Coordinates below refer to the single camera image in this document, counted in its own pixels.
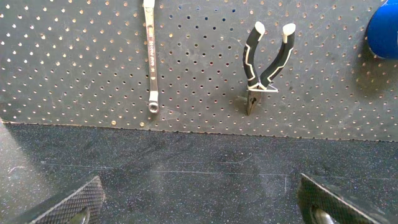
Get wrench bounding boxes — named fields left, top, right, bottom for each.
left=142, top=0, right=160, bottom=114

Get roll of blue tape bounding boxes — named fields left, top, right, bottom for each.
left=365, top=0, right=398, bottom=60

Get black pegboard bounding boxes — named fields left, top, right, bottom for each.
left=0, top=0, right=398, bottom=143

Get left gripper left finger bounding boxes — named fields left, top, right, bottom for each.
left=5, top=175, right=106, bottom=224

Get black and white pliers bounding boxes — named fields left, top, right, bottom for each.
left=242, top=21, right=297, bottom=117

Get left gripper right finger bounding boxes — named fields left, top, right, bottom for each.
left=295, top=172, right=398, bottom=224

